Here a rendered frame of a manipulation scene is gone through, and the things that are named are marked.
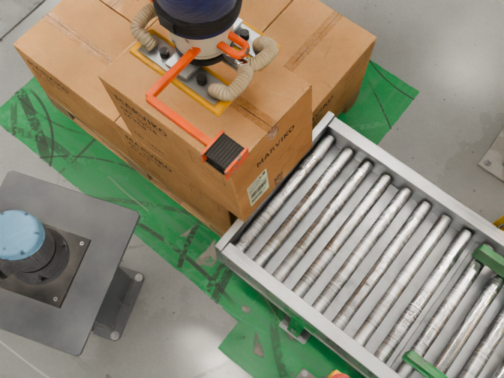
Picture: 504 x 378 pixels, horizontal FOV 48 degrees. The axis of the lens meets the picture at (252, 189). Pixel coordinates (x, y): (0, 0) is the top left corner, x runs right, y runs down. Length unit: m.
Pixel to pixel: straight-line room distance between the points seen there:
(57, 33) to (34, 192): 0.84
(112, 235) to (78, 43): 0.97
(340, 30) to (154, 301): 1.45
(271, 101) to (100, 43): 1.00
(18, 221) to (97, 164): 1.21
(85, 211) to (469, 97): 2.04
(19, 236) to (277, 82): 0.90
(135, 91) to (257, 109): 0.41
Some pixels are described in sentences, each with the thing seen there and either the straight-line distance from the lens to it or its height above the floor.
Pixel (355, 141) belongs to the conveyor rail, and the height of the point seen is 0.59.
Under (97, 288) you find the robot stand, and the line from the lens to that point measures 1.91.
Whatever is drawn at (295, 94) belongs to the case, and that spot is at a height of 1.01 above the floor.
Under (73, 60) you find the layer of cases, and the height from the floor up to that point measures 0.54.
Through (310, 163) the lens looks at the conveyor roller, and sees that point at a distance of 2.20.
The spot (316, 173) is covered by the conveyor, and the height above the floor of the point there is 0.49.
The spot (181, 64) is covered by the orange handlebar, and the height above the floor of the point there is 1.30.
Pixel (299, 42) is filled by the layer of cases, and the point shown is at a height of 0.54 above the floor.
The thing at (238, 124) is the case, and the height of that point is 1.00.
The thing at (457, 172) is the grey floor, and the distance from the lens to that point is 2.94.
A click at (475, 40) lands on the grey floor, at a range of 3.36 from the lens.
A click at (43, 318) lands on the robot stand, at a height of 0.75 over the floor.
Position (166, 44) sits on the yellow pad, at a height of 1.19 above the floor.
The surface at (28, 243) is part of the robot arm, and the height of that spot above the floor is 1.03.
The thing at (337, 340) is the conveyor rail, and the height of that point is 0.59.
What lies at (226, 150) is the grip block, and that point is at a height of 1.32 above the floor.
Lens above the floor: 2.56
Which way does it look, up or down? 69 degrees down
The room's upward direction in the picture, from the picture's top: 1 degrees counter-clockwise
